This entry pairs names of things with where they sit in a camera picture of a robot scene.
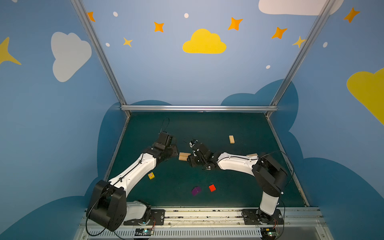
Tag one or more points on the purple block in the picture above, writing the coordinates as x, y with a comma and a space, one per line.
196, 190

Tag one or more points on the aluminium back frame rail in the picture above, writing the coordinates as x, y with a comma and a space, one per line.
171, 108

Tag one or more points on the aluminium front rail base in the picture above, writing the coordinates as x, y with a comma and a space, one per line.
215, 223

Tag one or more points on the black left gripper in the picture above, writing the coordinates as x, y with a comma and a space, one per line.
167, 141

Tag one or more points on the aluminium corner post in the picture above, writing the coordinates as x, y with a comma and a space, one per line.
87, 24
304, 50

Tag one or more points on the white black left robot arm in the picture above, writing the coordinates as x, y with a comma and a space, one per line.
108, 206

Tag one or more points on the green circuit board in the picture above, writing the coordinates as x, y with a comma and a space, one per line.
143, 232
268, 234

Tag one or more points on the right green circuit board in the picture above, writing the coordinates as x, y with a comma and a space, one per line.
268, 234

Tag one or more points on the aluminium right corner post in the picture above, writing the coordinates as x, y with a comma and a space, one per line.
304, 50

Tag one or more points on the aluminium left corner post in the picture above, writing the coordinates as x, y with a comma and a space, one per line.
87, 24

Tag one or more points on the printed wood block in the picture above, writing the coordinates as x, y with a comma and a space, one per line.
184, 155

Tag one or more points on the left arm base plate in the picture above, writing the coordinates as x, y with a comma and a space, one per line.
157, 217

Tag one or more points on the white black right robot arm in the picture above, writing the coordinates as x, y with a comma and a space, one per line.
269, 174

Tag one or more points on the left green circuit board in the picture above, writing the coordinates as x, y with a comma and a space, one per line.
143, 232

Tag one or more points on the red cube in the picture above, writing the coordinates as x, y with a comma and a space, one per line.
212, 188

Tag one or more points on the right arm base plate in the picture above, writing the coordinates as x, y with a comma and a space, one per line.
258, 217

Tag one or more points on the yellow cube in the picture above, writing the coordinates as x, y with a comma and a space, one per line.
151, 176

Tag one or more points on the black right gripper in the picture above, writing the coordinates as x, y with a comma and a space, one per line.
195, 153

